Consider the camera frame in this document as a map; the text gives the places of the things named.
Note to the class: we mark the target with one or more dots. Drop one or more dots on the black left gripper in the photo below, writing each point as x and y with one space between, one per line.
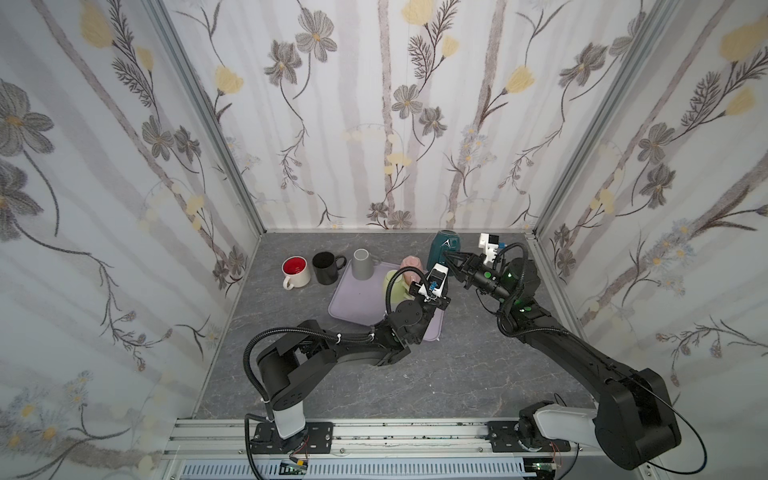
432 300

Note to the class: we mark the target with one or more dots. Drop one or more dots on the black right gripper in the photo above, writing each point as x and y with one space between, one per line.
458 265

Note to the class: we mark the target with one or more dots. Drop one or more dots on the dark green ceramic mug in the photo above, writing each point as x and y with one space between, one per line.
444 241

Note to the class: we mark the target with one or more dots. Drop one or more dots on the light green ceramic mug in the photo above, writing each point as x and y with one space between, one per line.
400 288

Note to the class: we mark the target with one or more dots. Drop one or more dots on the black ceramic mug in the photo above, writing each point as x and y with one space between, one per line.
327 267

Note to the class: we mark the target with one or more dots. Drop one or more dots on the cream mug red inside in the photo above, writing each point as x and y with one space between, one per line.
296 273

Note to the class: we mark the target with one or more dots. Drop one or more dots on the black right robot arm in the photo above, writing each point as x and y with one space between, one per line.
632 422

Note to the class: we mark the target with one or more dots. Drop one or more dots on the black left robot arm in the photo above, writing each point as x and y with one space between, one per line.
286 364

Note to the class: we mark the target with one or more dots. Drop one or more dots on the grey ceramic mug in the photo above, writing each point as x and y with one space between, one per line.
364 264

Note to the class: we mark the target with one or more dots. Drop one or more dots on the lavender plastic tray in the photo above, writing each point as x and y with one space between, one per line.
363 302

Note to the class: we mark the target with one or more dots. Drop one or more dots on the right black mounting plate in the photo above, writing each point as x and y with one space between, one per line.
509 436

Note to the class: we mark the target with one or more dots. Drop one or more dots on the black mounting plate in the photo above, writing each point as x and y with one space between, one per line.
315 438
509 436

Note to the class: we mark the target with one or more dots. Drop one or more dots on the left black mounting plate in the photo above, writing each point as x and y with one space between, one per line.
315 438

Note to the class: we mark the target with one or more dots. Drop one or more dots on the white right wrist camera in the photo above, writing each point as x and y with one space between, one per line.
490 245

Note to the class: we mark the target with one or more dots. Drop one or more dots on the white slotted cable duct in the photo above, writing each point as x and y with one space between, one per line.
404 468

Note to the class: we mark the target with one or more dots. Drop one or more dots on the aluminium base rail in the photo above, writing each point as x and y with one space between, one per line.
350 439

